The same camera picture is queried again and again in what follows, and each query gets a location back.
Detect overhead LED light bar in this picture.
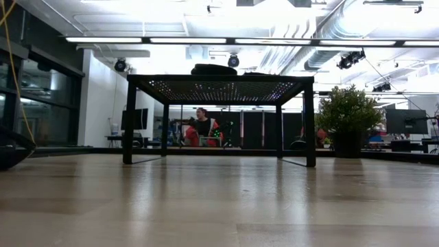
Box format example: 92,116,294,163
64,36,439,48

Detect black partition panels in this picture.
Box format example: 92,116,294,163
219,110,305,150

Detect person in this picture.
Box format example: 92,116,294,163
298,125,327,149
185,107,224,148

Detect black glossy mini plate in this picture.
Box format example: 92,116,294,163
191,67,238,76

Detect black computer monitor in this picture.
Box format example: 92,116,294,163
120,108,149,130
385,108,429,135

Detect black perforated metal riser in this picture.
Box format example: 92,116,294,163
122,73,317,168

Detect green potted plant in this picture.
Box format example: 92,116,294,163
314,84,385,159

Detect yellow hanging cable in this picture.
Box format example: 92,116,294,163
0,0,38,147

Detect black framed glass partition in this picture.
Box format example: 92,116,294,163
0,34,85,145

